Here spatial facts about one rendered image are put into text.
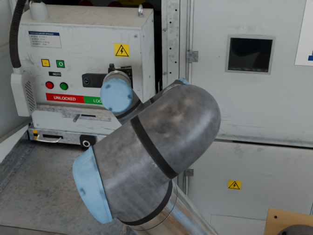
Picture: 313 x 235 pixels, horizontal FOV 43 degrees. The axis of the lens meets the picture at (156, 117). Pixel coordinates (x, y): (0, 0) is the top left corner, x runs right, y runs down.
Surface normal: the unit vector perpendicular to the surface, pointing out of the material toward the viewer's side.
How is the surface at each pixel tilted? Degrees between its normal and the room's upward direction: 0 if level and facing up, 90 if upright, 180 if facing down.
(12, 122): 90
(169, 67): 90
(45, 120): 90
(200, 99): 30
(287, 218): 47
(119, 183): 69
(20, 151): 90
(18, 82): 61
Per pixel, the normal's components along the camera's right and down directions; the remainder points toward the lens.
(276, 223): -0.22, -0.18
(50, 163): -0.02, -0.84
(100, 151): -0.47, -0.61
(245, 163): -0.18, 0.54
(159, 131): -0.08, -0.35
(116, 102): 0.02, 0.24
